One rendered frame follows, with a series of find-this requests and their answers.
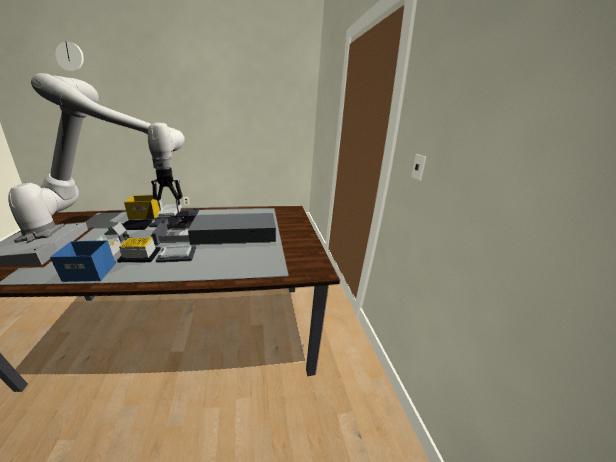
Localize yellow open-top bin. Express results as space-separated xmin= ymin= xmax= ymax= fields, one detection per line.
xmin=124 ymin=195 xmax=160 ymax=220

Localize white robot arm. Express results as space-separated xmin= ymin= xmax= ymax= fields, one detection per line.
xmin=8 ymin=73 xmax=185 ymax=243

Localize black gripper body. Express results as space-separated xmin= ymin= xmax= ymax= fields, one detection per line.
xmin=156 ymin=168 xmax=174 ymax=187

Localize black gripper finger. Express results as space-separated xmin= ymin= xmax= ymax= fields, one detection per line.
xmin=165 ymin=179 xmax=183 ymax=212
xmin=151 ymin=180 xmax=163 ymax=210

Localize blue open-top bin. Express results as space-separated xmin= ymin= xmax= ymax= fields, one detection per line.
xmin=50 ymin=240 xmax=116 ymax=282

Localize grey bench mat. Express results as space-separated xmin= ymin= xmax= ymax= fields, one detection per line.
xmin=0 ymin=208 xmax=289 ymax=285

